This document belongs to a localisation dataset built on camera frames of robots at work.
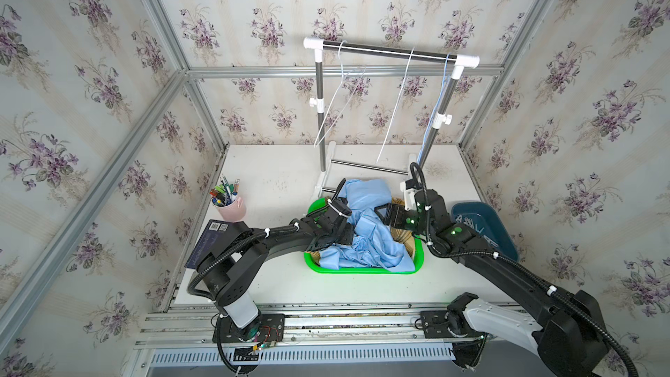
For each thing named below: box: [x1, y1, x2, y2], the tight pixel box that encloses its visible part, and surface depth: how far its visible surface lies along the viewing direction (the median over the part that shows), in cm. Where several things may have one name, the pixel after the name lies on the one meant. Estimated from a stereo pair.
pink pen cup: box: [209, 173, 247, 222], surface depth 92 cm
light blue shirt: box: [319, 178, 416, 273], surface depth 81 cm
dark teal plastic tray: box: [451, 200, 520, 263], surface depth 94 cm
